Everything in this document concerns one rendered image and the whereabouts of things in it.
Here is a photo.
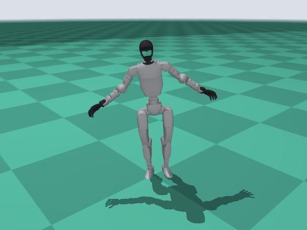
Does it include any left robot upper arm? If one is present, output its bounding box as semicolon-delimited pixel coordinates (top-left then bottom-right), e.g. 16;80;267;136
160;61;188;83

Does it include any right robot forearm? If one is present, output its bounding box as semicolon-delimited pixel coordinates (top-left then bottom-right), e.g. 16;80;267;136
102;88;119;106

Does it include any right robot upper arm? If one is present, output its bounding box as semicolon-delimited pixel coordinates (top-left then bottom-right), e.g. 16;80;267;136
117;65;138;93

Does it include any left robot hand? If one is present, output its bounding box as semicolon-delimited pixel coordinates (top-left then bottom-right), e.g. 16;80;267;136
200;87;217;100

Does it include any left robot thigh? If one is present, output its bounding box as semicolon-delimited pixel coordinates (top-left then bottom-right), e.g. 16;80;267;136
161;105;174;146

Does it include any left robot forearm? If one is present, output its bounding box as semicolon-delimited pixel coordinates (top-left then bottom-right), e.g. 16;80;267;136
185;77;203;93

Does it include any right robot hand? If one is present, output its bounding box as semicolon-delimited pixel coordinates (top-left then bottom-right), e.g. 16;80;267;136
88;99;106;117

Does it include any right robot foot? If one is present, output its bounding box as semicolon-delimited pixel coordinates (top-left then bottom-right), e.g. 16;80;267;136
145;166;154;179

